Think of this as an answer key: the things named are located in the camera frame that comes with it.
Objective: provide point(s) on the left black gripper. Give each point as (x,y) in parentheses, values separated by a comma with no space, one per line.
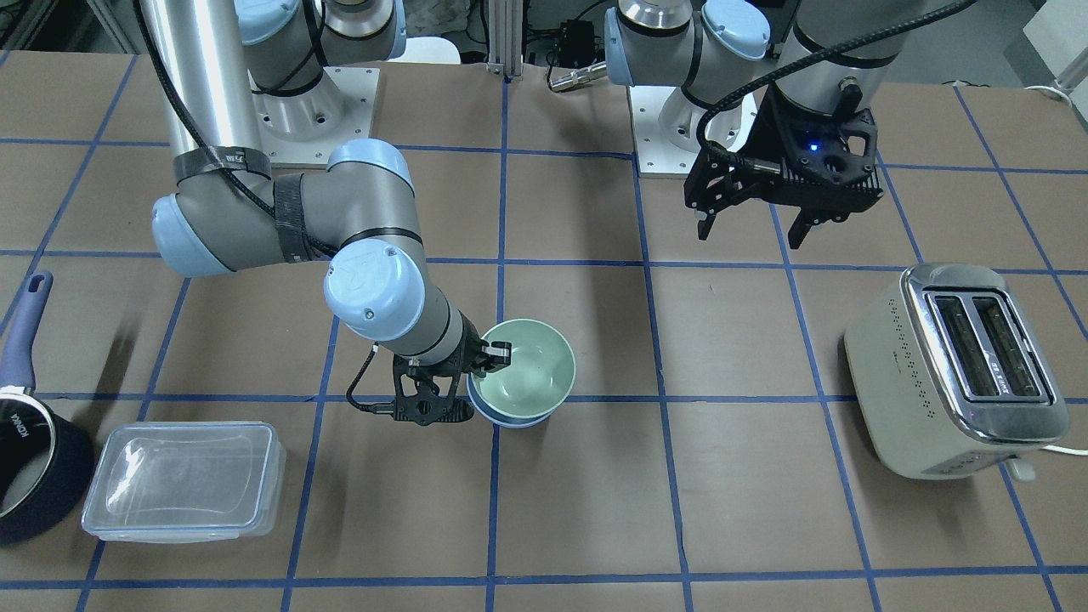
(775,127)

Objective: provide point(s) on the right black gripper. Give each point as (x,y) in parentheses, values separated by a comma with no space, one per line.
(467,355)

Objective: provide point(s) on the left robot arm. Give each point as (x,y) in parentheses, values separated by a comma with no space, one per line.
(710,52)

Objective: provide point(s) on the cream toaster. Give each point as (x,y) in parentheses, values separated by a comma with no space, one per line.
(950,377)

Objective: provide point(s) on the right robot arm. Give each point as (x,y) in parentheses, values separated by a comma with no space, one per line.
(269,170)

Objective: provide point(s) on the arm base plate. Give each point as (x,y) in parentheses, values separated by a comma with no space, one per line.
(301,132)
(663,123)

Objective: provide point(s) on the clear plastic container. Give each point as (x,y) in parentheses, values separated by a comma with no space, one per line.
(171,483)

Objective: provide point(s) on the black power adapter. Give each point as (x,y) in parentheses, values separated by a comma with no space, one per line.
(576,46)

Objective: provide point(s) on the blue bowl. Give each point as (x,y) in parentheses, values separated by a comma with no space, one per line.
(493,415)

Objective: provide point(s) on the green bowl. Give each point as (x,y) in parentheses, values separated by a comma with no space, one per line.
(542,372)

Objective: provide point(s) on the dark blue saucepan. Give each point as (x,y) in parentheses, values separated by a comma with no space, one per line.
(46,461)

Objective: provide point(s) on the aluminium frame post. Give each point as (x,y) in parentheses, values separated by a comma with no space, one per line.
(505,38)

